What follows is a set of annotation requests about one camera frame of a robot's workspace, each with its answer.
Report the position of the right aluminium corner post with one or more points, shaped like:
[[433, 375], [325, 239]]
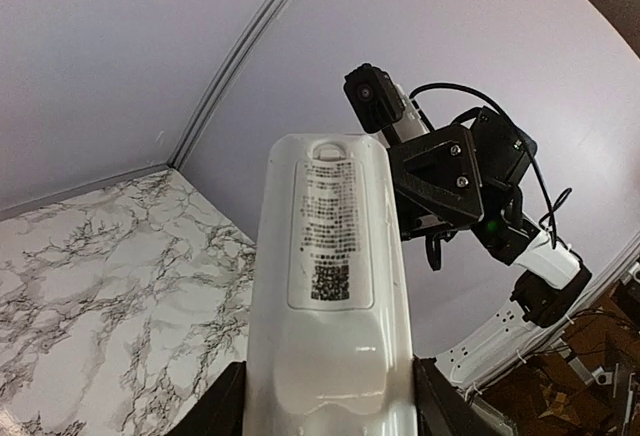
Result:
[[223, 79]]

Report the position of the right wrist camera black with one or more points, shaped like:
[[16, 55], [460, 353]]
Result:
[[373, 97]]

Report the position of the white remote control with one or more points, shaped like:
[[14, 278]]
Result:
[[329, 346]]

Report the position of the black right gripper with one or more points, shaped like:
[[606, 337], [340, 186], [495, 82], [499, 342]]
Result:
[[465, 176]]

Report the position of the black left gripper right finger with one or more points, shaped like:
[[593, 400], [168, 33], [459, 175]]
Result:
[[441, 411]]

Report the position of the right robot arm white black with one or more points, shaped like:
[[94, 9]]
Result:
[[552, 279]]

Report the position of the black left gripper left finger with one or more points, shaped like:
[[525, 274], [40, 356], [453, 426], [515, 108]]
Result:
[[220, 411]]

